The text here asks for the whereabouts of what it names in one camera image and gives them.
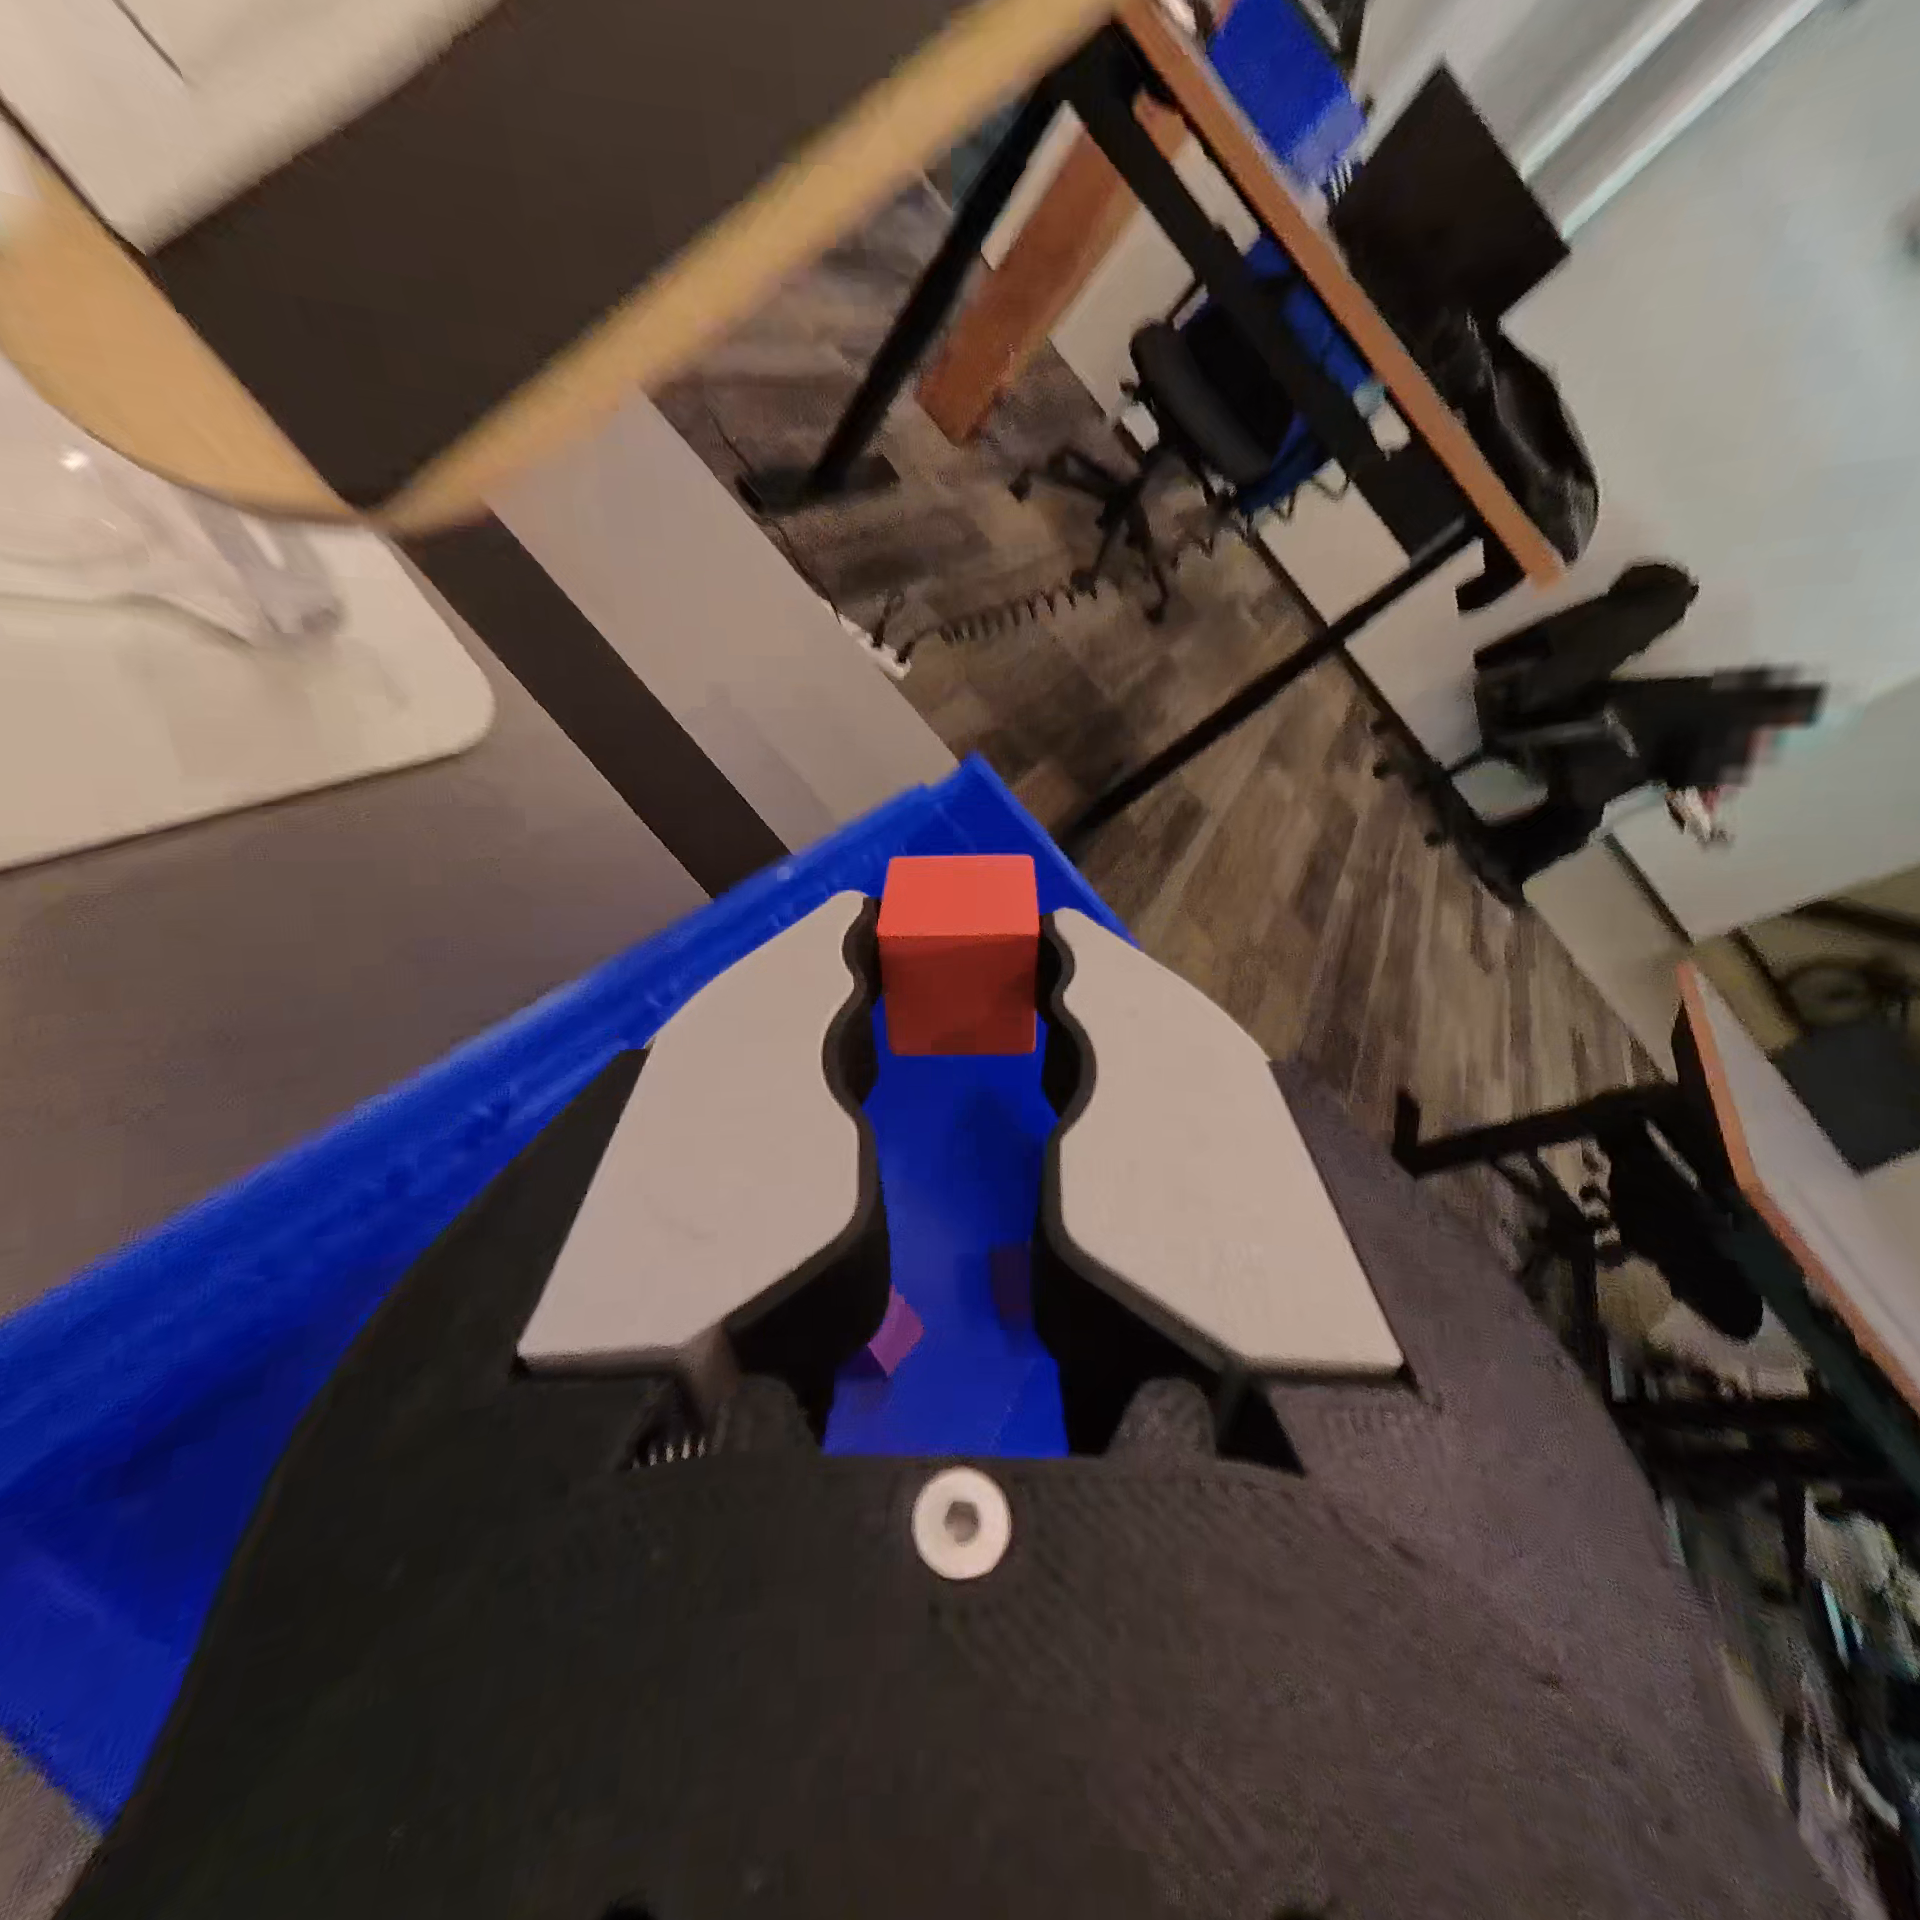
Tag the black bag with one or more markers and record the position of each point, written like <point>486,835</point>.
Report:
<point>1529,434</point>

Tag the wooden desk with black frame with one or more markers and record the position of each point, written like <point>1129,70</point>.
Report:
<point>1037,284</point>
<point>1785,1049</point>

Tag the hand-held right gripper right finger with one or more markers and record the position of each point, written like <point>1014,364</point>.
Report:
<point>1201,1200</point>

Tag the black office chair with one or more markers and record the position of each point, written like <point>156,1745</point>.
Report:
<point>1575,721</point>
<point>1201,398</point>

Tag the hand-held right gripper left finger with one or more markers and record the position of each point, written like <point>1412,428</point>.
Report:
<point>720,1184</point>

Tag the red cube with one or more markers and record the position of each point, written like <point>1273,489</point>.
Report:
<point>961,961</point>

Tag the black monitor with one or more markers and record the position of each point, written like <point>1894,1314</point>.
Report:
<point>1441,195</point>

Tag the blue plastic bin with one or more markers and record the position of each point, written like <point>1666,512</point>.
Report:
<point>224,1275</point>
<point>1277,75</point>

